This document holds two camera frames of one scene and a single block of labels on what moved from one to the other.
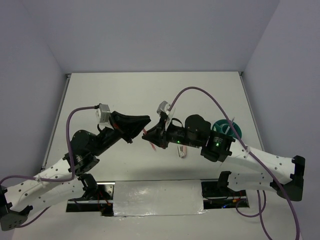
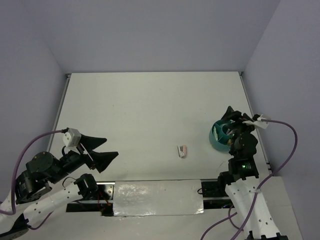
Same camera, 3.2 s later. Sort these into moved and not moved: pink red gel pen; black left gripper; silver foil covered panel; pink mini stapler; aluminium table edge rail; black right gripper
Moved: black left gripper; black right gripper; pink red gel pen
Not moved: aluminium table edge rail; pink mini stapler; silver foil covered panel
